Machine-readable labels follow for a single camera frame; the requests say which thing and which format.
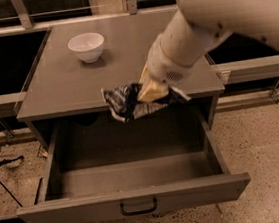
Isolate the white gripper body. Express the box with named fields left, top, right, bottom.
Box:
left=140, top=30, right=202, bottom=90

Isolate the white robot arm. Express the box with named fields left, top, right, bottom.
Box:
left=138, top=0, right=279, bottom=103

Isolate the grey metal railing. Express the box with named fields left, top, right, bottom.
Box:
left=0, top=0, right=279, bottom=111

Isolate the black drawer handle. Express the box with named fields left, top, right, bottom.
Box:
left=120, top=198, right=158, bottom=217

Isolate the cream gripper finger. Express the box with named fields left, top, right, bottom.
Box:
left=137, top=64, right=169, bottom=103

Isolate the white ceramic bowl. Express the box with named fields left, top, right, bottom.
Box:
left=67, top=32, right=105, bottom=63

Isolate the grey drawer cabinet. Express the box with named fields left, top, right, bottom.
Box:
left=5, top=5, right=230, bottom=155

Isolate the blue chip bag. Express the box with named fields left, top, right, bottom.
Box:
left=101, top=83, right=191, bottom=123

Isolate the open grey top drawer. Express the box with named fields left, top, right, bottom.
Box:
left=17, top=104, right=250, bottom=223

